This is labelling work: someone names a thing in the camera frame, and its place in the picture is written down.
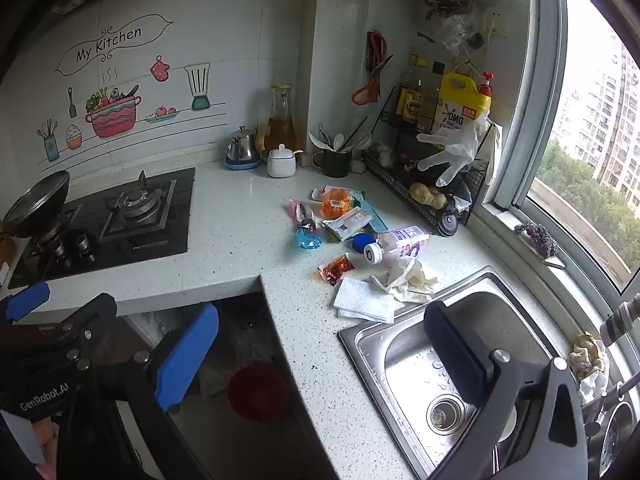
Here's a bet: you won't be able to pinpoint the white wall socket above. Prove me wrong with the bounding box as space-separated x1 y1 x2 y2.
484 7 509 39

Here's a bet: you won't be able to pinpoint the steel pot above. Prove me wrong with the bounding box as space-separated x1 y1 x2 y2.
582 385 640 480

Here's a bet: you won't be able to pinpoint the red plastic bin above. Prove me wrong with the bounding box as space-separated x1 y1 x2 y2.
228 365 291 424

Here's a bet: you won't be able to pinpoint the small steel teapot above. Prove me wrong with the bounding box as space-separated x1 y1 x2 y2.
227 126 261 163

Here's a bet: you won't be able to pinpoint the glass oil carafe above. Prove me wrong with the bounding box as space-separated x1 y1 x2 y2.
257 83 299 159

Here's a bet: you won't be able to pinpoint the purple and white bottle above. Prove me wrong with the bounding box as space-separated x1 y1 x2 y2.
363 226 430 265

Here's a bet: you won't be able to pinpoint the red hose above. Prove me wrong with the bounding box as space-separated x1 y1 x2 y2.
351 30 394 106

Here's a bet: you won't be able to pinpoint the black round lid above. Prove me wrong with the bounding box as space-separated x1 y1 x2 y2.
434 210 460 238

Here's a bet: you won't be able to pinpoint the window frame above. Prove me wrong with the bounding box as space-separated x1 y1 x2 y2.
480 0 640 306

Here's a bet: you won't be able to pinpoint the garlic bulb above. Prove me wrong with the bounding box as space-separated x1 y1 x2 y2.
372 140 396 168

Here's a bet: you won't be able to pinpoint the white lidded jar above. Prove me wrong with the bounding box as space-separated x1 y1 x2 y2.
266 144 305 179

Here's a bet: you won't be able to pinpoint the black mug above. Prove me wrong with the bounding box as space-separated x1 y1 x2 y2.
312 148 354 179

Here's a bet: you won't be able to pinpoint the black wire rack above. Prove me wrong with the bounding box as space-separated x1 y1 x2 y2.
362 85 496 227

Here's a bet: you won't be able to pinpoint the blue tray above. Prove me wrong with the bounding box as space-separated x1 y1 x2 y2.
224 155 264 171

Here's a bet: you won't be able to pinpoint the steel faucet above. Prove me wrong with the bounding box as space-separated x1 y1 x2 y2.
599 294 640 347

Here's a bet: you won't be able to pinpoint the black wok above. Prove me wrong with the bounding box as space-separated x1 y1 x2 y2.
2 170 71 239

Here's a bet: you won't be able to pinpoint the steel sink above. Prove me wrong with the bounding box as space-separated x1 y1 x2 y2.
338 266 603 480

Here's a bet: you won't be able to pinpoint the clear plastic glove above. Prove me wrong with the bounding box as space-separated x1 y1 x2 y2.
416 110 494 189

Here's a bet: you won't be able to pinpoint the black gas stove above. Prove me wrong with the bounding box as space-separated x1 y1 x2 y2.
7 167 196 289

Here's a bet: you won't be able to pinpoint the teal scrubbing brush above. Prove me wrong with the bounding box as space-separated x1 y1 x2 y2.
359 200 389 234

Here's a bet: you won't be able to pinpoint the clear plastic bag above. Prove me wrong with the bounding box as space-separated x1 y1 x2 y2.
434 12 477 54

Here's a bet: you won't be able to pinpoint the white paper towel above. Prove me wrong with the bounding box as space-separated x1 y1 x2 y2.
333 276 396 324

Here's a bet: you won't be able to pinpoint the kitchen wall decal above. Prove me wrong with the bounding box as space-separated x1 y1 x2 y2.
37 12 226 163

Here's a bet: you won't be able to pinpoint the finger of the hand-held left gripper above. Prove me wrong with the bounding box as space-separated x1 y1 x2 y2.
0 281 51 341
27 292 119 367

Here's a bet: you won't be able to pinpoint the red sauce packet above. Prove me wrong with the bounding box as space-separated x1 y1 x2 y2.
318 253 356 286

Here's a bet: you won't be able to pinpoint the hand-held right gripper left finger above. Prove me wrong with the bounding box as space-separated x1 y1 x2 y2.
57 302 220 480

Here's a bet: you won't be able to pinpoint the yellow detergent bottle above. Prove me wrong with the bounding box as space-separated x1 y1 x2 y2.
432 72 494 136

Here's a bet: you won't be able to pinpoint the black chopsticks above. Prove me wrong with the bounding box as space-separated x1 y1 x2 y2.
339 116 369 154

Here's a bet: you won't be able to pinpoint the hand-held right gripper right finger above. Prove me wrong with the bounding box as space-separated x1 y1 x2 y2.
424 300 592 480

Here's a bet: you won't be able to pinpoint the pink wrapper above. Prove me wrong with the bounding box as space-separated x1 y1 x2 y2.
288 199 316 229

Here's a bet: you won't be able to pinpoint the dark sauce bottle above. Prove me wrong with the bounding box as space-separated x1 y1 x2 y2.
416 57 447 131
394 54 420 123

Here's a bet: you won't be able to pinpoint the dark purple bunch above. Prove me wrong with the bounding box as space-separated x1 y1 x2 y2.
514 222 562 261

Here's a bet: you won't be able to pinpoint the beige rag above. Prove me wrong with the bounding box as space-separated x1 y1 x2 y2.
569 332 607 382

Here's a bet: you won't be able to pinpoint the crumpled white glove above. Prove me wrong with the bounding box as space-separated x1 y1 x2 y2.
369 259 439 305

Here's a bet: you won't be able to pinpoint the apartment buildings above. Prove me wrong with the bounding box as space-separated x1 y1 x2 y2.
550 32 640 201

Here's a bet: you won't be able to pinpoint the long white packet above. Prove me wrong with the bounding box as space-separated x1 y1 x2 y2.
327 207 374 241

